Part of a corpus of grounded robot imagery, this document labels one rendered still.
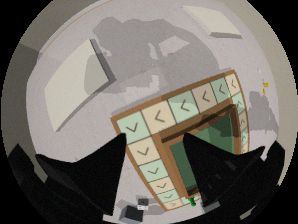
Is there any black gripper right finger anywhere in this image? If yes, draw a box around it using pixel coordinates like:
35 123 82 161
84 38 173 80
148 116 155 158
182 133 266 208

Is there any white die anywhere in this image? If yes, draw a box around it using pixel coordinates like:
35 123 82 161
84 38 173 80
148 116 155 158
137 198 149 210

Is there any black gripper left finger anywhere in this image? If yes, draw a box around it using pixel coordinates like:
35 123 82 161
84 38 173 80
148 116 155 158
35 132 126 216

